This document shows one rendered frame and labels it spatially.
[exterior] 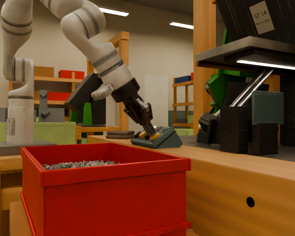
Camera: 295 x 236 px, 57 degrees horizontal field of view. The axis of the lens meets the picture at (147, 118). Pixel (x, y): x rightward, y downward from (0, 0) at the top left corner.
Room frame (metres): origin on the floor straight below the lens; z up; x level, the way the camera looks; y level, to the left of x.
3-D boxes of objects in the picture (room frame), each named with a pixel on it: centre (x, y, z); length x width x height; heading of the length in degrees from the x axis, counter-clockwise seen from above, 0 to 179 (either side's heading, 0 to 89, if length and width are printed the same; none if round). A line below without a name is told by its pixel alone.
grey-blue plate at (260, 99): (0.62, -0.27, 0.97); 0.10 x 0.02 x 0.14; 117
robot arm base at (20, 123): (1.05, 0.49, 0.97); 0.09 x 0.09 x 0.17; 41
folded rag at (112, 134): (1.10, 0.11, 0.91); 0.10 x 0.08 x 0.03; 66
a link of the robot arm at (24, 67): (1.05, 0.49, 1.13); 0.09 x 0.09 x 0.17; 25
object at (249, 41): (0.65, -0.32, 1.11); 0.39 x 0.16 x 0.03; 117
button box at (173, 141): (0.80, -0.02, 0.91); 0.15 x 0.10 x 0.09; 27
